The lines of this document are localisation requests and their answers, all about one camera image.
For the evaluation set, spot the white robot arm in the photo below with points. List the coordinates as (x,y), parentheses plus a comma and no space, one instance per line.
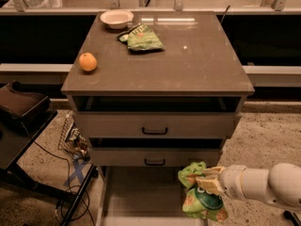
(278,187)

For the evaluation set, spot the black object on floor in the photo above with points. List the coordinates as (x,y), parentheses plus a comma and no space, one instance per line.
(292,217)

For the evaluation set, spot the drawer with handle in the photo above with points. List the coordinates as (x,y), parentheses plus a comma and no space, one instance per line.
(149,157)
(136,125)

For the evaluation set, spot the grey drawer cabinet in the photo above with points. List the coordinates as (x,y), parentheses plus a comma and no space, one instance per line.
(197,73)

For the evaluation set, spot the middle drawer with handle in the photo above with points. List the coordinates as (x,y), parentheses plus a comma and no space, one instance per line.
(149,157)

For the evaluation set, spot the open bottom drawer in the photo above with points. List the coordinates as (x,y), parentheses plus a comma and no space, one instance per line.
(143,196)

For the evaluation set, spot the top drawer with handle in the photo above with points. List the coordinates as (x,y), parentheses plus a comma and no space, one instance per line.
(136,125)

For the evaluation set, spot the green rice chip bag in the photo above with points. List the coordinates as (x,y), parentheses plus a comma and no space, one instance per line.
(198,202)

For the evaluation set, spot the wire basket with snacks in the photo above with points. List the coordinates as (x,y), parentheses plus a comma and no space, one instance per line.
(71,141)

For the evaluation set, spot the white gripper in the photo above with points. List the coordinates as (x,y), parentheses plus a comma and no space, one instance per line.
(231,183)

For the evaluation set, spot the green jalapeno chip bag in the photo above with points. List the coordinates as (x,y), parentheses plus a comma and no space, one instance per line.
(141,38)

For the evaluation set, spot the orange fruit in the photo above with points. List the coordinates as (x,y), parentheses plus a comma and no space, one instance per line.
(88,62)

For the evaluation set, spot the black side cart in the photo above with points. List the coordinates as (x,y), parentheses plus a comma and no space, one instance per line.
(23,117)

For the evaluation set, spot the white bowl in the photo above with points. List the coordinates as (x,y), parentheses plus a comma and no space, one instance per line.
(117,18)

